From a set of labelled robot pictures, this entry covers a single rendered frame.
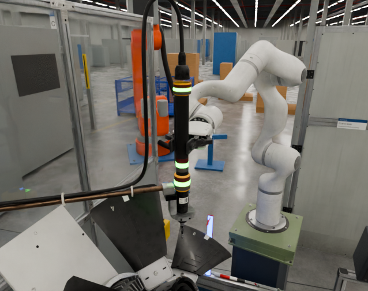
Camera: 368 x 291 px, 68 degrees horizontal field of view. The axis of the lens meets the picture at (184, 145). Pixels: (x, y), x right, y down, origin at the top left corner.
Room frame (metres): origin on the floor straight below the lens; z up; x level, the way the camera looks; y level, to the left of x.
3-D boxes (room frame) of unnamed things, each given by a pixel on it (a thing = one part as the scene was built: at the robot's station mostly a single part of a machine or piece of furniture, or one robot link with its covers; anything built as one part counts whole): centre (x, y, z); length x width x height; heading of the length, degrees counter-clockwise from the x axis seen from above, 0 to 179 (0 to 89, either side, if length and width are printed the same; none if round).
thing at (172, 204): (0.65, 0.01, 1.47); 0.09 x 0.07 x 0.10; 105
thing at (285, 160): (1.18, -0.45, 1.31); 0.19 x 0.12 x 0.24; 43
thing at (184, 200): (0.66, 0.00, 1.63); 0.04 x 0.04 x 0.46
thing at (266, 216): (1.21, -0.43, 1.10); 0.19 x 0.19 x 0.18
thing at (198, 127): (0.76, -0.03, 1.63); 0.11 x 0.10 x 0.07; 160
